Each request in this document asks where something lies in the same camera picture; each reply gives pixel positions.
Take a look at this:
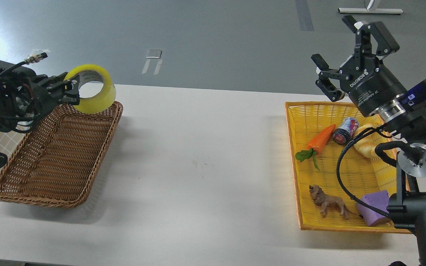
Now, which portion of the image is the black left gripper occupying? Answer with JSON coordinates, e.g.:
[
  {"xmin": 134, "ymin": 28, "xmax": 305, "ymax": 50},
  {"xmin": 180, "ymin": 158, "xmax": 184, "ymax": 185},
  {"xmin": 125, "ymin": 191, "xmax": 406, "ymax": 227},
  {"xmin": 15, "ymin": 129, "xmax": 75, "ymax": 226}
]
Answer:
[{"xmin": 21, "ymin": 74, "xmax": 81, "ymax": 124}]

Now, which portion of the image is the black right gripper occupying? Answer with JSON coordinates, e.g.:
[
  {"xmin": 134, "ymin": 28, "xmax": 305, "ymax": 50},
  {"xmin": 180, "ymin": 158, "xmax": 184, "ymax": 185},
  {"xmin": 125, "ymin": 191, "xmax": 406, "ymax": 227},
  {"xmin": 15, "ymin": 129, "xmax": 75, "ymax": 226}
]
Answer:
[{"xmin": 311, "ymin": 15, "xmax": 407, "ymax": 117}]

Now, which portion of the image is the yellow tape roll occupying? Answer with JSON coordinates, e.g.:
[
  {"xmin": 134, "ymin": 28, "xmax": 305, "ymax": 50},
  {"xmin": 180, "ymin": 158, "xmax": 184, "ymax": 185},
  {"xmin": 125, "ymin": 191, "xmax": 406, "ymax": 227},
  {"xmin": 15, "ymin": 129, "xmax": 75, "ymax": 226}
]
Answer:
[{"xmin": 64, "ymin": 64, "xmax": 116, "ymax": 114}]

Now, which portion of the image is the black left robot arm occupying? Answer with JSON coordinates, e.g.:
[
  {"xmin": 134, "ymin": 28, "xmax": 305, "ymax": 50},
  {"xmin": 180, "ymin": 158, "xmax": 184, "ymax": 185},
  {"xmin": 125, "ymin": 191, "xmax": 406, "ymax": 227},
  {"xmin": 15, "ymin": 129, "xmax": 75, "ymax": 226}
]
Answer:
[{"xmin": 0, "ymin": 52, "xmax": 81, "ymax": 169}]

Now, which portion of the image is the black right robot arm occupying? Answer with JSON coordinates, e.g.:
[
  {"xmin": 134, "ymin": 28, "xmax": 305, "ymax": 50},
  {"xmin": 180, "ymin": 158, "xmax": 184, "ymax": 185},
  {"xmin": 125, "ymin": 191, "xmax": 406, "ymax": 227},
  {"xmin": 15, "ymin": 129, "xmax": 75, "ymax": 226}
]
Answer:
[{"xmin": 311, "ymin": 15, "xmax": 426, "ymax": 266}]

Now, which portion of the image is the white metal stand base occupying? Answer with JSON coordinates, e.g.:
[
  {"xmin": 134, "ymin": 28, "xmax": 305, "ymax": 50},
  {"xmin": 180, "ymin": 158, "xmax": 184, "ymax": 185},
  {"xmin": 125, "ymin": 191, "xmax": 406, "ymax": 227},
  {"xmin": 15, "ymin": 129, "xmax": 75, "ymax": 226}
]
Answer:
[{"xmin": 338, "ymin": 0, "xmax": 404, "ymax": 15}]

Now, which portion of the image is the brown wicker basket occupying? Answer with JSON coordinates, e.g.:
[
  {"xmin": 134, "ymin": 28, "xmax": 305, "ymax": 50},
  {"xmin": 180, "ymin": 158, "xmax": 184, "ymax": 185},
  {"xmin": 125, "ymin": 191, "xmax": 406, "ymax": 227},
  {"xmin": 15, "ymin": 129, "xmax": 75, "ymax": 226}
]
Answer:
[{"xmin": 0, "ymin": 101, "xmax": 123, "ymax": 208}]

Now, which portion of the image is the small soda can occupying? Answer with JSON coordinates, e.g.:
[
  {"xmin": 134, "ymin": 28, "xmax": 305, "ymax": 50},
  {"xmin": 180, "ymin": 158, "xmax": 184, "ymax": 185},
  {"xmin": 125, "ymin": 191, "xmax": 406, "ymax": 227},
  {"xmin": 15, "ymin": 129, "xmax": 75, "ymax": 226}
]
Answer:
[{"xmin": 332, "ymin": 117, "xmax": 359, "ymax": 145}]

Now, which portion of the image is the toy bread croissant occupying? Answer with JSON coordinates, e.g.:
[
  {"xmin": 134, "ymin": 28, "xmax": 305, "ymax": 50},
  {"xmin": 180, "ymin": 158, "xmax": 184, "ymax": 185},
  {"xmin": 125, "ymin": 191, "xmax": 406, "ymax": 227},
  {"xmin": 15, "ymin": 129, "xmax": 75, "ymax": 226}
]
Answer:
[{"xmin": 354, "ymin": 122, "xmax": 388, "ymax": 159}]

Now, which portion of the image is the orange toy carrot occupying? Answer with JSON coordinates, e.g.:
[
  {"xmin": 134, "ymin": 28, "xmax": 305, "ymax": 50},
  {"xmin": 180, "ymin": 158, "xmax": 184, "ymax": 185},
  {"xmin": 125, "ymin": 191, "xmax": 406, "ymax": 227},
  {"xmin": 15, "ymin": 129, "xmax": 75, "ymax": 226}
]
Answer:
[{"xmin": 294, "ymin": 124, "xmax": 336, "ymax": 171}]

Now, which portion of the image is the yellow plastic basket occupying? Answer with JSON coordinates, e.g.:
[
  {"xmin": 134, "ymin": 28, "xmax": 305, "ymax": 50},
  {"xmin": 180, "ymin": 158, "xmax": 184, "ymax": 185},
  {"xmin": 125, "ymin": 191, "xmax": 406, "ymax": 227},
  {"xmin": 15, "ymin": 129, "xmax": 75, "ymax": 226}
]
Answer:
[{"xmin": 285, "ymin": 102, "xmax": 409, "ymax": 234}]

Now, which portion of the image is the purple foam block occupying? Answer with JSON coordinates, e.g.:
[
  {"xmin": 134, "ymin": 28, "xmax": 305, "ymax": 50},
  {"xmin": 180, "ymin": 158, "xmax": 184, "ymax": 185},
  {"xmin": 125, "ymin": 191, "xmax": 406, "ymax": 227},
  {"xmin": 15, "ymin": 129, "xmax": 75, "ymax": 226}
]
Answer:
[{"xmin": 356, "ymin": 190, "xmax": 391, "ymax": 227}]

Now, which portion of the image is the brown toy lion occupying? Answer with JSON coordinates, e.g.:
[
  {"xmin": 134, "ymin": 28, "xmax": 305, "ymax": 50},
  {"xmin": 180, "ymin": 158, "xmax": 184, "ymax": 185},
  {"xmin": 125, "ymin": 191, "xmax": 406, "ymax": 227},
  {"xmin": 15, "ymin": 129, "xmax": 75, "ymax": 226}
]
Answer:
[{"xmin": 309, "ymin": 184, "xmax": 350, "ymax": 220}]

